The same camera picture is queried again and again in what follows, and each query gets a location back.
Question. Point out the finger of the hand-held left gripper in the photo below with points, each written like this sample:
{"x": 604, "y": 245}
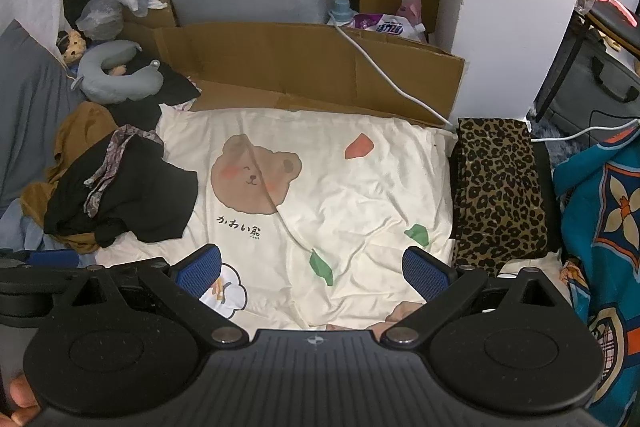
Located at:
{"x": 52, "y": 258}

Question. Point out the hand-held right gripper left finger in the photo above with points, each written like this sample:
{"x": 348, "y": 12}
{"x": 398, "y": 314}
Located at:
{"x": 200, "y": 272}

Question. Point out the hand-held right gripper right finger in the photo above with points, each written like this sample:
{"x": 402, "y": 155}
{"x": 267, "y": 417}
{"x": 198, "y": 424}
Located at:
{"x": 425, "y": 274}

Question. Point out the black shorts teddy print trim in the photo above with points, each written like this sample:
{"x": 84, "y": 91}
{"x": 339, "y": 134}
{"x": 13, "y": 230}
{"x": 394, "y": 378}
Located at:
{"x": 140, "y": 197}

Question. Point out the person's left hand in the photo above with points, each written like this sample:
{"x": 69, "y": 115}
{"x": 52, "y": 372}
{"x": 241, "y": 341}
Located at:
{"x": 24, "y": 392}

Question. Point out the blue grey cloth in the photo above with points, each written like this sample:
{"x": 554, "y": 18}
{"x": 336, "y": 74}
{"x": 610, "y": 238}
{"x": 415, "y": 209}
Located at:
{"x": 25, "y": 227}

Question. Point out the leopard print cloth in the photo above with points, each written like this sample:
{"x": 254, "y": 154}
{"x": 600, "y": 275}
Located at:
{"x": 495, "y": 187}

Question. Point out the cream bear print blanket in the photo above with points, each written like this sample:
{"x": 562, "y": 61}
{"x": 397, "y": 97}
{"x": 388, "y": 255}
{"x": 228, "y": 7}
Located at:
{"x": 350, "y": 187}

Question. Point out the brown garment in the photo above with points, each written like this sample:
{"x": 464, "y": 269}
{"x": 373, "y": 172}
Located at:
{"x": 80, "y": 127}

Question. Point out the black folded cloth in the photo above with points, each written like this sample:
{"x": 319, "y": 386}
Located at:
{"x": 546, "y": 187}

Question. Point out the grey bedding cloth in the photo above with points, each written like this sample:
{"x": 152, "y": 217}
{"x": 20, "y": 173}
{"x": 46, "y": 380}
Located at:
{"x": 30, "y": 107}

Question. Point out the teal patterned blanket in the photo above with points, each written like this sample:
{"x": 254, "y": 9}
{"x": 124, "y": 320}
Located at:
{"x": 600, "y": 257}

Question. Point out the grey shaggy rug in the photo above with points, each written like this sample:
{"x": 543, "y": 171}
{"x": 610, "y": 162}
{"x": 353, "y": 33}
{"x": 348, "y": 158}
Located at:
{"x": 565, "y": 149}

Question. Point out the grey neck pillow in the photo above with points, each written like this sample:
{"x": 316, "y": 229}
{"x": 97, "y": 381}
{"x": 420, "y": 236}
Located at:
{"x": 95, "y": 72}

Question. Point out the small plush toy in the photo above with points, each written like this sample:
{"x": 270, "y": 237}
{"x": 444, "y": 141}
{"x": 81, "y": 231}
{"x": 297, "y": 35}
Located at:
{"x": 74, "y": 47}

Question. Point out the flat cardboard sheet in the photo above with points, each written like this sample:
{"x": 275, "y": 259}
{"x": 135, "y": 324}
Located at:
{"x": 300, "y": 62}

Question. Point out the purple white detergent bag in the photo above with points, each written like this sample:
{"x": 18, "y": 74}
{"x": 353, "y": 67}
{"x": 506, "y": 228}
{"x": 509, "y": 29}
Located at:
{"x": 385, "y": 26}

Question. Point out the pink plush toy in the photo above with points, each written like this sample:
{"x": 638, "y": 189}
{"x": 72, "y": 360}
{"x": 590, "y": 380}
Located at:
{"x": 410, "y": 4}

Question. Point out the pale blue bottle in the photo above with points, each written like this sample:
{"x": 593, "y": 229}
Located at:
{"x": 341, "y": 9}

